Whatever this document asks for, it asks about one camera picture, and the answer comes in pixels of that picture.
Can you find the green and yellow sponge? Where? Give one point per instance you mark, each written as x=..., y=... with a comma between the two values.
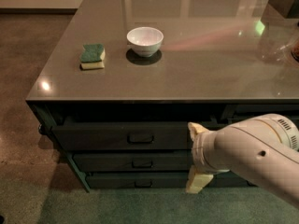
x=92, y=57

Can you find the white ceramic bowl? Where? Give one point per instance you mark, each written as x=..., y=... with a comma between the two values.
x=145, y=41

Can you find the clear glass jar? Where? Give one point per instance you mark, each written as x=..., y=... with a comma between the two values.
x=278, y=50

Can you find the grey drawer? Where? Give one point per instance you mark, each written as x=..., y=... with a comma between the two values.
x=132, y=162
x=237, y=113
x=100, y=136
x=229, y=180
x=138, y=180

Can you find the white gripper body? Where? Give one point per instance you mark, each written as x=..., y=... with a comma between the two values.
x=201, y=154

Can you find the dark box on counter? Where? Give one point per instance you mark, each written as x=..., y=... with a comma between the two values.
x=289, y=9

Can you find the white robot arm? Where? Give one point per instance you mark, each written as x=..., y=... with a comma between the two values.
x=263, y=150

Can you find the grey drawer cabinet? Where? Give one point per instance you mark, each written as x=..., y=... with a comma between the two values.
x=207, y=63

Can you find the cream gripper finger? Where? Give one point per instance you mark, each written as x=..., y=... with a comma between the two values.
x=196, y=129
x=197, y=181

